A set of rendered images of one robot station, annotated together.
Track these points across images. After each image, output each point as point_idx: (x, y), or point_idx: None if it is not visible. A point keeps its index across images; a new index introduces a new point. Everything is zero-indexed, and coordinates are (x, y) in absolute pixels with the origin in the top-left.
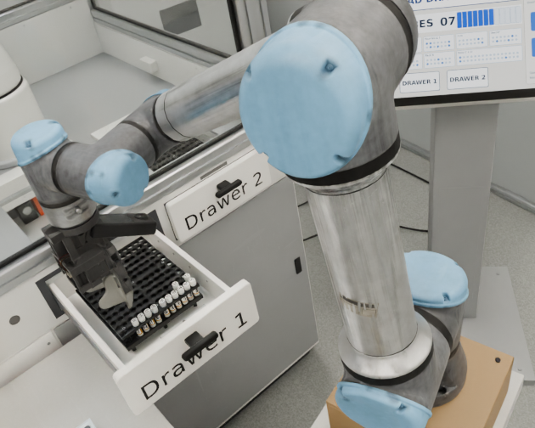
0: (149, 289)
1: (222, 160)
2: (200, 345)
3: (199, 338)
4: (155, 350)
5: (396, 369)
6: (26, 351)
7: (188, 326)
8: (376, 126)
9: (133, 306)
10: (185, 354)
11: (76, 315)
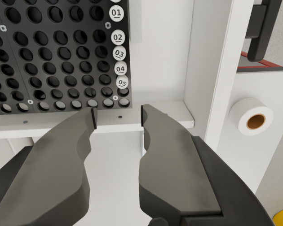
0: (49, 8)
1: None
2: (275, 22)
3: (263, 12)
4: (228, 96)
5: None
6: (16, 147)
7: (249, 19)
8: None
9: (77, 61)
10: (261, 56)
11: (32, 134)
